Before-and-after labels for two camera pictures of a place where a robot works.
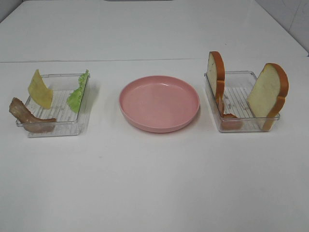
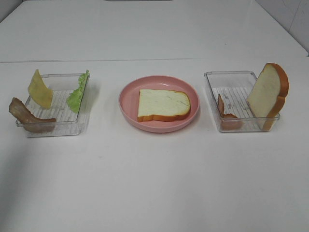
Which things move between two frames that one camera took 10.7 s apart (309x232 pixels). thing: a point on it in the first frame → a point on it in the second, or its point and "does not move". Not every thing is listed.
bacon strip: [230, 122] does not move
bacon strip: [31, 123] does not move
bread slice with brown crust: [216, 74] → [165, 105]
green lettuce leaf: [74, 100] does not move
